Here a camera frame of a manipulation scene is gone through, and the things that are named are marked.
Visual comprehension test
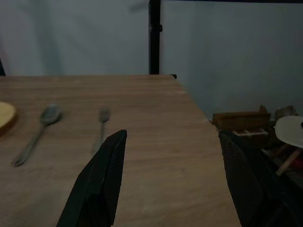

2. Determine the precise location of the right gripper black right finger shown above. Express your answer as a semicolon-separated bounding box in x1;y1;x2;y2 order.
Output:
218;131;303;227

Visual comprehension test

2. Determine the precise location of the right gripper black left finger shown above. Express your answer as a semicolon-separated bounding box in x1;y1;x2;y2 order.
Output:
56;129;127;227

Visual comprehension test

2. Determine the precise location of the metal fork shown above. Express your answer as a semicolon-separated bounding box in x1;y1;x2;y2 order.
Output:
91;107;112;156

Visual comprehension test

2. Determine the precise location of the open brown cardboard box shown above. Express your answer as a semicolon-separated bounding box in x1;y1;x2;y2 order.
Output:
211;105;272;131

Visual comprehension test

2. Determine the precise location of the white round stool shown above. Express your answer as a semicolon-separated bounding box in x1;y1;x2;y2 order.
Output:
274;115;303;177

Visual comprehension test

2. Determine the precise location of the metal spoon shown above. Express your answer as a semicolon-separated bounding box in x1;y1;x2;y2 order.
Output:
11;103;63;167

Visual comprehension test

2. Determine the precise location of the round wooden plate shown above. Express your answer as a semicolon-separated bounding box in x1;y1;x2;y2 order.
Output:
0;101;18;137

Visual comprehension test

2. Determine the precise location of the black metal pole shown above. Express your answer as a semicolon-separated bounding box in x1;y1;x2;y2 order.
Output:
148;0;164;75

